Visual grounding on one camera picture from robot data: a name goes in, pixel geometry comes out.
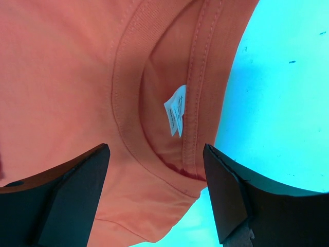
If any orange t-shirt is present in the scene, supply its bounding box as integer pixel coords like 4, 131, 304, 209
1, 1, 257, 246

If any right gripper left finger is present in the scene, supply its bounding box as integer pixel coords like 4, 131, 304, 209
1, 144, 110, 246

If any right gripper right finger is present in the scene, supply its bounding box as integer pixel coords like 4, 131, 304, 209
203, 144, 328, 247

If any white shirt label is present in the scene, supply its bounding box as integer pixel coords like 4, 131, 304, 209
163, 85, 187, 137

